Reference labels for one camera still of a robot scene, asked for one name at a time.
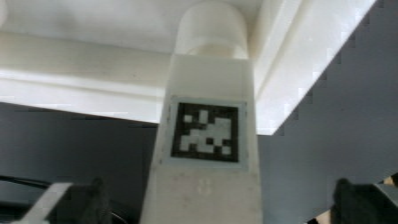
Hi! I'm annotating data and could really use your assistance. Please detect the white table leg with tag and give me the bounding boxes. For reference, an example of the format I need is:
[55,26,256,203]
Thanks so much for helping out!
[139,0,263,224]

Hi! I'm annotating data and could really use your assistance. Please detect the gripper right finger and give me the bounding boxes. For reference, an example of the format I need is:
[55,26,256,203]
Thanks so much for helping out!
[330,178,398,224]

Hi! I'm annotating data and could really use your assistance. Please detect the white square tabletop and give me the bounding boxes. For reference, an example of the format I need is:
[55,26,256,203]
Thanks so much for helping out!
[0,0,377,135]

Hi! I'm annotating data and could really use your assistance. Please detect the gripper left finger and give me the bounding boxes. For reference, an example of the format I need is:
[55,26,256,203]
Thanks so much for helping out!
[9,178,112,224]

